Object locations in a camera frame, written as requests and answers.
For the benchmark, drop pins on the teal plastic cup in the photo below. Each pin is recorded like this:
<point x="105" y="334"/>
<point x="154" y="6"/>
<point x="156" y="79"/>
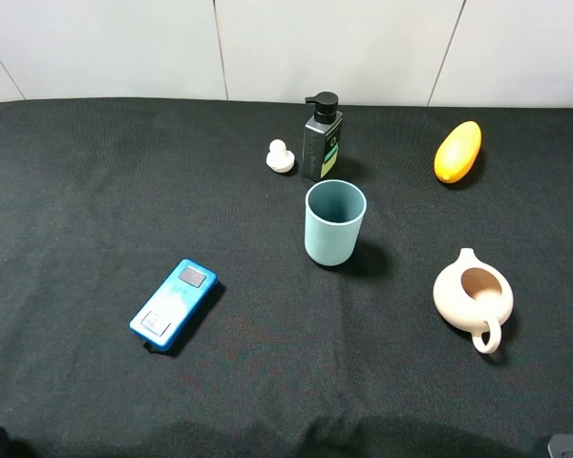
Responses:
<point x="334" y="214"/>

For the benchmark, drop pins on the grey object bottom right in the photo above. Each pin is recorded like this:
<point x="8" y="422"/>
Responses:
<point x="560" y="446"/>

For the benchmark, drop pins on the small white duck figure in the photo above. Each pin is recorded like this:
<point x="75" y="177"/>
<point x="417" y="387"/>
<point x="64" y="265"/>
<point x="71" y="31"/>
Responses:
<point x="279" y="158"/>

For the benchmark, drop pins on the black pump soap bottle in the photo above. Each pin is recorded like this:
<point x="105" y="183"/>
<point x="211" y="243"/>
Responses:
<point x="321" y="135"/>

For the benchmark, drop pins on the blue rectangular device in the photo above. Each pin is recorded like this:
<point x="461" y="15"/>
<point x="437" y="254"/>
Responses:
<point x="161" y="319"/>

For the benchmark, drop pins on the orange yellow mango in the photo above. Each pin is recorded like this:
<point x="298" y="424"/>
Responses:
<point x="458" y="152"/>

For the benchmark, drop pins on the beige ceramic teapot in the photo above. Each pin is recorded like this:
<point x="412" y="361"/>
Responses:
<point x="474" y="297"/>

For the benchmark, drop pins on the black table cloth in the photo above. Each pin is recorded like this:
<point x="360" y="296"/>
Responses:
<point x="100" y="199"/>

